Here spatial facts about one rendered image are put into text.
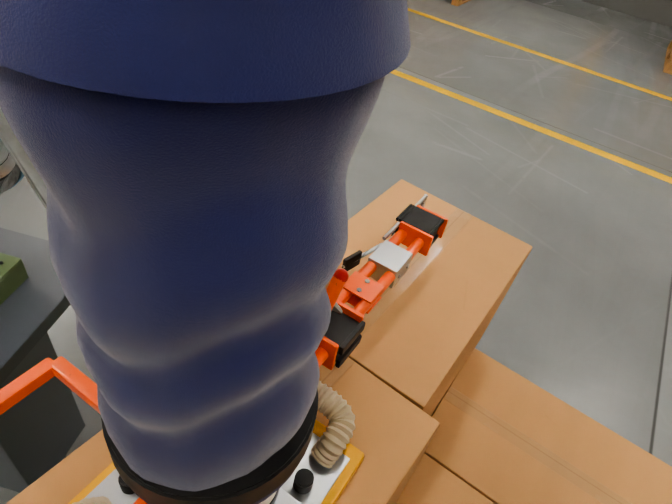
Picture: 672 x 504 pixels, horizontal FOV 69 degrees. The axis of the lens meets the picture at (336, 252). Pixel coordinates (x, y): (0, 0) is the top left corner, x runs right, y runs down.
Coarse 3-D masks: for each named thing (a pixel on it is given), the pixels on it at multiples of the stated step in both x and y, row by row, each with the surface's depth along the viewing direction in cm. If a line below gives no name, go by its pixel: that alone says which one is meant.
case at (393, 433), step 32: (352, 384) 86; (384, 384) 87; (320, 416) 81; (384, 416) 83; (416, 416) 83; (96, 448) 72; (384, 448) 78; (416, 448) 79; (64, 480) 68; (352, 480) 74; (384, 480) 75
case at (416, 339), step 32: (384, 192) 132; (416, 192) 135; (352, 224) 120; (384, 224) 122; (448, 224) 126; (480, 224) 128; (416, 256) 115; (448, 256) 116; (480, 256) 118; (512, 256) 120; (416, 288) 107; (448, 288) 108; (480, 288) 110; (384, 320) 99; (416, 320) 100; (448, 320) 101; (480, 320) 103; (352, 352) 92; (384, 352) 93; (416, 352) 94; (448, 352) 95; (416, 384) 89; (448, 384) 123
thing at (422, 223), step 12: (408, 216) 100; (420, 216) 101; (432, 216) 102; (408, 228) 98; (420, 228) 98; (432, 228) 99; (444, 228) 103; (408, 240) 100; (432, 240) 97; (420, 252) 100
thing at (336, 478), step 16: (320, 432) 77; (352, 448) 76; (304, 464) 72; (320, 464) 73; (336, 464) 73; (352, 464) 74; (288, 480) 70; (304, 480) 68; (320, 480) 71; (336, 480) 72; (304, 496) 69; (320, 496) 69; (336, 496) 70
